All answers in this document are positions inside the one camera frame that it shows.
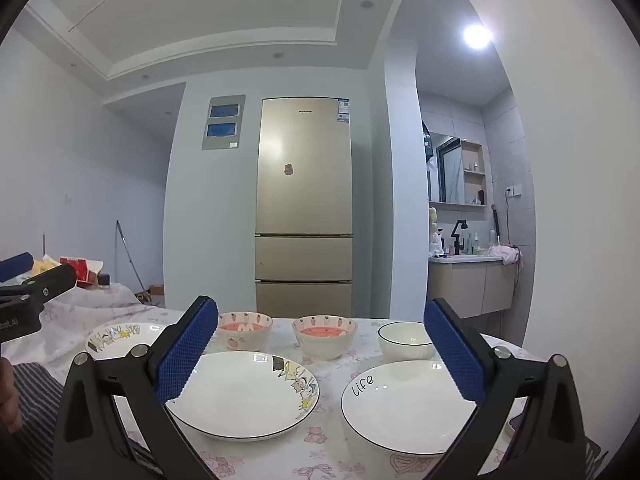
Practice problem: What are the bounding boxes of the striped dark cloth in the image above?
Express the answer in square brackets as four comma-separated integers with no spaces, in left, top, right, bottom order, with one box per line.
[7,362,161,480]

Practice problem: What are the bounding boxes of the white plate black rim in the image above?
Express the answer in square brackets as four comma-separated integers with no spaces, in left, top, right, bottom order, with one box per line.
[341,359,481,455]

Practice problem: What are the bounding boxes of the beige vanity cabinet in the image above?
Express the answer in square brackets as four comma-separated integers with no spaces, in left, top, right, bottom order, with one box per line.
[428,255,518,318]

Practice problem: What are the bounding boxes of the bathroom ceiling light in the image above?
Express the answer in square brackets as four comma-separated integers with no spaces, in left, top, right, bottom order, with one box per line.
[462,24,494,51]

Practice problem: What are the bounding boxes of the gold refrigerator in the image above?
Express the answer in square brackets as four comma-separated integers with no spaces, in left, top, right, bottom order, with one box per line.
[255,97,353,319]

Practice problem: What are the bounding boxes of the grey wall electrical panel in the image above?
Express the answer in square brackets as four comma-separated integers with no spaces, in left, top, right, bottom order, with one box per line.
[201,94,247,151]

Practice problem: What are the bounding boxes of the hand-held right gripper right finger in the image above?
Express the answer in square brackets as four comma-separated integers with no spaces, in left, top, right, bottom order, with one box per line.
[424,298,590,480]

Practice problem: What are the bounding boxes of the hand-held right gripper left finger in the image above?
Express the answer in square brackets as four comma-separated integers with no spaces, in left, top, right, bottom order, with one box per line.
[52,295,219,480]

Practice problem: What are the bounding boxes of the pink strawberry bowl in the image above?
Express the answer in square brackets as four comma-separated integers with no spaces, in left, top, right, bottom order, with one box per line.
[216,311,274,352]
[292,315,358,361]

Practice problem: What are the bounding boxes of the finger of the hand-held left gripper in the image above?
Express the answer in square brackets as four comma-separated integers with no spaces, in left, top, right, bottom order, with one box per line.
[0,253,34,283]
[0,263,78,312]

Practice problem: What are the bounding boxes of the red box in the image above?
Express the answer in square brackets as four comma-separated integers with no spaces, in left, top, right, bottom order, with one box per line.
[59,256,104,287]

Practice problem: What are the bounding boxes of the black faucet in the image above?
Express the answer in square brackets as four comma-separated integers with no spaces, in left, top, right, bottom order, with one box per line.
[450,220,468,256]

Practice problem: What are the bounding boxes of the mop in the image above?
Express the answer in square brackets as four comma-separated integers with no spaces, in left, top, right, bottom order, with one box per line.
[116,220,151,304]

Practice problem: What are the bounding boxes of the white bowl dark rim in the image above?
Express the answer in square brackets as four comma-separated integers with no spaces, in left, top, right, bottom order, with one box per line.
[377,321,436,361]

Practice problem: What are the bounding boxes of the person's left hand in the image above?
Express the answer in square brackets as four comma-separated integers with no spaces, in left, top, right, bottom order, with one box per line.
[0,358,24,434]

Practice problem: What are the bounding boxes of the pink printed tablecloth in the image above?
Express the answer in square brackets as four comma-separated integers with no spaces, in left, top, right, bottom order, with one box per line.
[30,282,601,480]

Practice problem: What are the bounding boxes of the large cartoon print plate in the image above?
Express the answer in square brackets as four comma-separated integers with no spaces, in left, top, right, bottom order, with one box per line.
[165,351,321,442]

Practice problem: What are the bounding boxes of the small cartoon print plate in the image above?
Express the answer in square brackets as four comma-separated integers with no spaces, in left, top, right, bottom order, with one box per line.
[85,322,173,361]

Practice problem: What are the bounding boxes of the pink towel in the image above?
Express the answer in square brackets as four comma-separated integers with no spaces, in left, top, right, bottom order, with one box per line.
[487,244,524,266]

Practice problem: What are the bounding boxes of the bathroom mirror cabinet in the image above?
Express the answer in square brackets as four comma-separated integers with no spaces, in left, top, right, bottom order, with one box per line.
[429,131,488,207]

